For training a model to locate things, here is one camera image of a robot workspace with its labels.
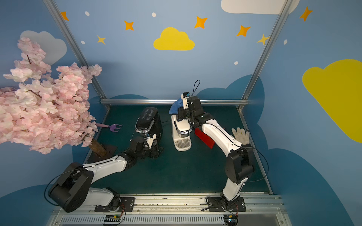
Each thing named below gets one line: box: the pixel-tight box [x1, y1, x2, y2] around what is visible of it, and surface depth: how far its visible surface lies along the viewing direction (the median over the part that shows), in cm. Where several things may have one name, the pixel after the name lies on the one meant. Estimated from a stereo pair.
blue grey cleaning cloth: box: [168, 97, 184, 115], surface depth 86 cm
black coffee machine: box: [134, 106, 164, 141], surface depth 84 cm
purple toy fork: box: [95, 122, 123, 133], surface depth 109 cm
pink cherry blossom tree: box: [0, 37, 107, 158], surface depth 53 cm
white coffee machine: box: [171, 114, 193, 152], surface depth 89 cm
